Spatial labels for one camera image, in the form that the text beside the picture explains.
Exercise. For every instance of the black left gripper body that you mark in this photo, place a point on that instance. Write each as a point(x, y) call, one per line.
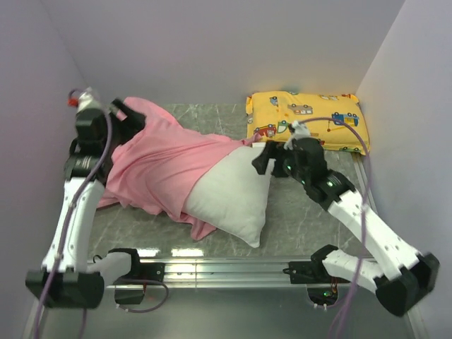
point(124, 130)

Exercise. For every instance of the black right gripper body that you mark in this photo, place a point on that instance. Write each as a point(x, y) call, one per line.
point(284, 165)

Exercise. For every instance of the pink rose satin pillowcase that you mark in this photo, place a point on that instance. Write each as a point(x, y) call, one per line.
point(157, 169)

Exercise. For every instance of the white pillow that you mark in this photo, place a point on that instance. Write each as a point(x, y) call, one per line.
point(232, 196)

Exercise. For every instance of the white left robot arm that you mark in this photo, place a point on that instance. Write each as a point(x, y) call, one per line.
point(66, 280)

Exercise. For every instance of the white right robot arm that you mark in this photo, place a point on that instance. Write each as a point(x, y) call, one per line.
point(399, 275)

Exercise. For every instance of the aluminium mounting rail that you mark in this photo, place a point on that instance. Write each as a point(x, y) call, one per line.
point(241, 272)

